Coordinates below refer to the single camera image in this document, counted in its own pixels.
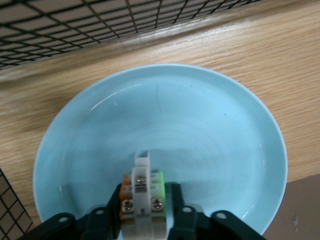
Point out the light blue round plate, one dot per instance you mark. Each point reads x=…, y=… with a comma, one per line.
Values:
x=187, y=125

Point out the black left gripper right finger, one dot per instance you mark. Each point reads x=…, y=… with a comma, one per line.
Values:
x=183, y=222

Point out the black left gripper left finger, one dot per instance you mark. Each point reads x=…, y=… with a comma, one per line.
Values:
x=102, y=222

